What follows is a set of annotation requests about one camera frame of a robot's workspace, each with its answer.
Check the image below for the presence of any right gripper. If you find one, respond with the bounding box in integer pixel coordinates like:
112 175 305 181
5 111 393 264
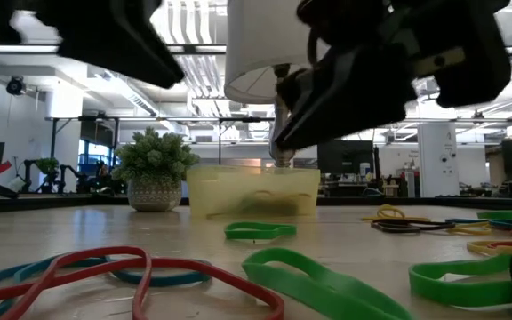
273 0 512 150

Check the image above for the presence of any dark brown rubber band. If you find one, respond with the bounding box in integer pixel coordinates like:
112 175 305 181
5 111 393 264
370 220 422 235

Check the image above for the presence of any black rubber band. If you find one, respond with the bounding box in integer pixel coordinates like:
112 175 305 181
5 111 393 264
382 217 457 231

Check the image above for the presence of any blue rubber band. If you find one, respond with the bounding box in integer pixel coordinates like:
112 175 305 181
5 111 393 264
444 216 512 231

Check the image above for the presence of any teal rubber band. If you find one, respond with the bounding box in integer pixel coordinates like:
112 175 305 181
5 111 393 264
0 252 212 320

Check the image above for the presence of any yellow translucent plastic bin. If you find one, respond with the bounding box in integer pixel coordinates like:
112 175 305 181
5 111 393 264
186 164 322 220

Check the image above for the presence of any black ceiling spotlight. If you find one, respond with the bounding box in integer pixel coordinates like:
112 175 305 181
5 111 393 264
5 75 27 97

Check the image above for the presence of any cluttered equipment workbench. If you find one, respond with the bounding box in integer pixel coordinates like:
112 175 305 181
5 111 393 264
320 171 419 199

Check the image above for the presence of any white shade silver table lamp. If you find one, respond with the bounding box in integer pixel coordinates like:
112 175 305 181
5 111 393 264
223 0 328 170

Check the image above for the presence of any white round column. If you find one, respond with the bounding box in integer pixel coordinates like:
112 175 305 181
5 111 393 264
417 122 460 198

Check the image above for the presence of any green plant in patterned pot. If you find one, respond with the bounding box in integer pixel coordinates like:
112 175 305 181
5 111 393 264
110 126 202 213

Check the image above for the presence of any small background plant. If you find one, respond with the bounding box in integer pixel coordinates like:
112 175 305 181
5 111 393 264
35 157 60 175

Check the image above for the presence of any black background rig frame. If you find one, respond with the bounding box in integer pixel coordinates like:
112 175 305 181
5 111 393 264
44 115 279 166

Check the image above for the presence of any black aluminium table frame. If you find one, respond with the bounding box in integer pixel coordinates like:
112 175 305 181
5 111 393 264
0 194 512 215

